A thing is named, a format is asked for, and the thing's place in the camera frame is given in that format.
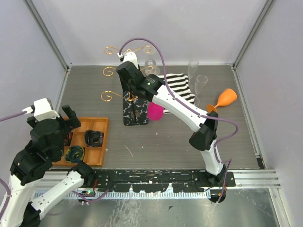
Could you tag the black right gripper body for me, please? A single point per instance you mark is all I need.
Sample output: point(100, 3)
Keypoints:
point(125, 88)

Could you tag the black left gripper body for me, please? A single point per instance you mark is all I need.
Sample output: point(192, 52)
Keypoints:
point(66, 126)

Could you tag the clear stemmed wine glass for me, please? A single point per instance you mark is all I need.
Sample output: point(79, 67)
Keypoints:
point(150, 62)

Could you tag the gold wine glass rack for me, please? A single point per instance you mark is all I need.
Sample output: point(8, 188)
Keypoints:
point(134, 109)

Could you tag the pink plastic wine glass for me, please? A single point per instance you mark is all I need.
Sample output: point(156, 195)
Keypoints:
point(155, 112)

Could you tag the orange plastic wine glass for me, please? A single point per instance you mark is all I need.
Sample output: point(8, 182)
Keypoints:
point(227, 97)

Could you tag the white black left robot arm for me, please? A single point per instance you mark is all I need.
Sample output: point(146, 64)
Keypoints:
point(29, 166)

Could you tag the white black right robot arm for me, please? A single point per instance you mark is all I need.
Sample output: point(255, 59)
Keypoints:
point(204, 125)

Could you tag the yellow blue rolled tie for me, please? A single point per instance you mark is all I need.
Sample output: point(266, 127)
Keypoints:
point(75, 154)

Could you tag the blue floral rolled tie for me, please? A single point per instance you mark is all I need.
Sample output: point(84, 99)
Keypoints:
point(94, 138)

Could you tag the orange wooden compartment tray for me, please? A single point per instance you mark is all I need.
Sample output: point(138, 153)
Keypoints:
point(93, 156)

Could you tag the black white striped cloth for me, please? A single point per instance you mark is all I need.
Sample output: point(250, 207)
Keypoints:
point(179, 83)

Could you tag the tall clear champagne flute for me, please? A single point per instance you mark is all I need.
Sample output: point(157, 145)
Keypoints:
point(192, 68)

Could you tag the white slotted cable duct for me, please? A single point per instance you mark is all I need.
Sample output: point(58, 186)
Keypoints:
point(141, 195)

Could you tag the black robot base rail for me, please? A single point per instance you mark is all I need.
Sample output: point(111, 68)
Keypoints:
point(149, 181)

